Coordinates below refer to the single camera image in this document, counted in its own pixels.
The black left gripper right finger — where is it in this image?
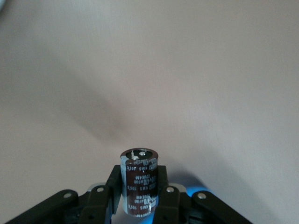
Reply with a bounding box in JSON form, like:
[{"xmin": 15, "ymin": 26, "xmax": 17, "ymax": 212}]
[{"xmin": 153, "ymin": 165, "xmax": 254, "ymax": 224}]

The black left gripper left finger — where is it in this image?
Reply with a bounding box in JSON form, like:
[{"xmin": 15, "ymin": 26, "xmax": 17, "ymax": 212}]
[{"xmin": 0, "ymin": 164, "xmax": 123, "ymax": 224}]

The small black connector block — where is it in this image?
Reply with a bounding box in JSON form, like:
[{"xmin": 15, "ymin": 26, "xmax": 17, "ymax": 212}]
[{"xmin": 119, "ymin": 146, "xmax": 160, "ymax": 218}]

